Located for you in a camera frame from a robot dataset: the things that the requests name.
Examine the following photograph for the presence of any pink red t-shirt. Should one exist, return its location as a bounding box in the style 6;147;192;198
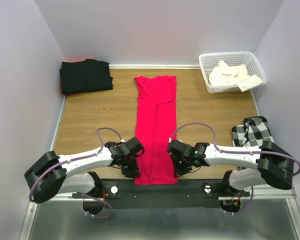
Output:
134;75;178;186

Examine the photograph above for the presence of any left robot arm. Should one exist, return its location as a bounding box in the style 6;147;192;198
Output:
24;137;145;204

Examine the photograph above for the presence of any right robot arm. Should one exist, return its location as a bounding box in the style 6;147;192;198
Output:
167;139;294;197

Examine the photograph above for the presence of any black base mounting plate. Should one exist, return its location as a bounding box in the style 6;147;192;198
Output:
72;178;251;210

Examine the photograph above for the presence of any black white checkered cloth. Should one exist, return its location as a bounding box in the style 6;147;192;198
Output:
231;116;275;147

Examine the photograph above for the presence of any white crumpled t-shirt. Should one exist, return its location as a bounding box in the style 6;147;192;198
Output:
209;60;264;92

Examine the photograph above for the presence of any folded black t-shirt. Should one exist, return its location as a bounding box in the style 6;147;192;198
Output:
59;59;113;96

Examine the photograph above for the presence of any white baseboard strip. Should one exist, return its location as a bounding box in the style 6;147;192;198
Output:
109;64;200;70

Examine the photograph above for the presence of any white plastic laundry basket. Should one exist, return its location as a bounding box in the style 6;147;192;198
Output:
198;51;267;94

